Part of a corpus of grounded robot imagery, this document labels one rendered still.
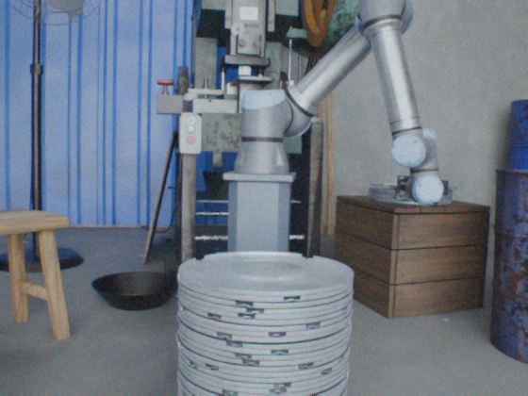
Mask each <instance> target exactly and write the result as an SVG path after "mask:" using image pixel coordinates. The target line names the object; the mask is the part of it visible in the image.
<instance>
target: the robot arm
mask: <svg viewBox="0 0 528 396"><path fill-rule="evenodd" d="M358 5H359V13H358V14H357V16H355V25H354V27H353V28H352V29H351V30H350V31H349V32H348V33H347V34H346V35H345V36H344V37H343V38H342V39H341V40H340V41H339V42H337V43H336V44H335V46H334V47H333V48H332V49H331V51H330V52H329V53H328V54H327V55H326V56H325V57H324V58H322V59H321V60H320V61H319V62H318V63H317V64H316V66H315V67H314V68H313V69H312V70H311V71H310V72H309V73H308V74H307V75H306V76H305V77H304V78H303V79H302V80H301V81H300V82H299V83H298V84H297V85H289V86H288V87H287V88H286V89H285V90H284V91H282V90H269V91H246V92H245V93H244V94H243V96H242V104H241V106H242V119H241V147H240V149H239V153H238V156H237V159H236V162H235V169H234V173H250V174H289V164H288V161H287V157H286V154H285V150H284V147H283V138H294V137H298V136H301V135H302V134H304V133H305V132H306V130H307V129H308V128H309V127H310V126H311V123H312V121H311V118H312V117H313V116H314V115H315V114H316V113H317V106H318V104H319V103H320V102H321V101H322V100H323V99H324V98H325V97H326V96H327V95H328V94H329V93H330V92H331V91H332V90H333V89H334V88H335V87H336V86H337V85H338V84H340V83H341V81H342V80H343V79H344V78H345V77H347V76H348V75H349V74H350V73H351V72H352V71H353V70H354V69H355V68H356V67H357V66H359V65H360V64H361V63H362V62H363V60H364V59H365V58H366V57H367V56H368V55H369V54H370V53H371V52H372V51H373V54H374V59H375V64H376V68H377V72H378V76H379V81H380V85H381V90H382V94H383V98H384V102H385V107H386V112H387V116H388V124H389V128H390V133H391V137H392V141H393V143H392V145H391V149H390V153H391V156H392V158H393V160H394V161H395V162H396V163H397V164H400V165H403V166H405V167H409V168H410V175H394V176H397V187H396V190H394V191H395V193H394V195H395V196H396V198H393V199H396V200H413V201H414V203H415V204H416V203H418V204H431V203H435V202H437V201H438V200H439V199H440V198H441V196H448V180H440V179H439V175H438V165H437V141H436V134H435V131H434V130H431V129H425V130H422V126H421V117H420V113H419V109H418V105H417V100H416V96H415V92H414V87H413V83H412V79H411V75H410V72H409V70H408V66H407V62H406V57H405V52H404V45H403V41H402V37H401V36H402V35H403V34H405V33H406V32H407V31H408V30H410V28H411V26H412V25H413V24H414V21H415V19H416V9H415V6H414V4H413V1H412V0H359V3H358ZM399 177H403V178H404V179H400V178H399ZM398 196H399V197H398Z"/></svg>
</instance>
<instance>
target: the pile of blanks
mask: <svg viewBox="0 0 528 396"><path fill-rule="evenodd" d="M177 277H178V279H177V285H178V294H179V300H178V303H179V312H178V315H177V319H178V323H179V329H178V331H177V333H176V341H177V344H178V364H179V366H178V374H177V379H178V396H346V390H347V380H348V372H349V369H350V368H349V365H350V363H349V358H350V350H351V341H350V339H351V330H352V323H351V315H352V314H353V308H352V303H353V296H352V295H353V289H352V287H353V279H352V281H351V282H350V283H349V285H347V286H345V287H344V288H341V289H336V290H333V291H329V292H325V293H320V294H313V295H306V296H295V297H253V296H240V295H232V294H225V293H219V292H214V291H213V290H207V289H200V288H197V287H195V286H193V285H190V284H188V283H186V282H185V281H183V280H182V279H181V278H180V277H179V275H178V274H177Z"/></svg>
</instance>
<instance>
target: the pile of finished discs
mask: <svg viewBox="0 0 528 396"><path fill-rule="evenodd" d="M394 190H396V188H392V187H378V186H369V191H368V196H369V197H368V199H369V200H371V201H375V202H381V203H389V204H413V205H444V204H449V203H451V202H452V196H453V194H452V192H453V191H452V190H448V196H441V198H440V199H439V200H438V201H437V202H435V203H431V204H418V203H416V204H415V203H414V201H413V200H396V199H393V198H396V196H395V195H394V193H395V191H394Z"/></svg>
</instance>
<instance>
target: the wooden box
mask: <svg viewBox="0 0 528 396"><path fill-rule="evenodd" d="M368 197H369V196H368V195H360V196H358V195H354V196H337V201H339V202H336V223H335V229H336V230H338V231H335V249H334V258H335V259H334V260H336V261H338V262H341V263H343V264H345V265H347V266H349V267H350V268H351V269H352V270H353V274H354V275H353V287H352V289H353V295H352V296H353V299H355V300H357V301H358V302H359V303H361V304H363V305H365V306H367V307H369V308H370V309H373V310H374V311H376V312H378V313H380V314H381V315H383V316H385V317H386V318H388V319H392V318H393V319H395V318H404V317H412V316H415V315H423V314H432V313H441V312H451V311H459V310H469V309H477V308H480V307H483V303H484V300H485V287H486V278H485V277H484V276H486V273H487V245H484V244H488V232H489V218H490V213H489V212H486V211H490V206H487V205H480V204H475V203H469V202H458V201H452V202H451V203H449V204H444V205H413V204H389V203H381V202H375V201H371V200H369V199H368ZM392 284H393V285H392Z"/></svg>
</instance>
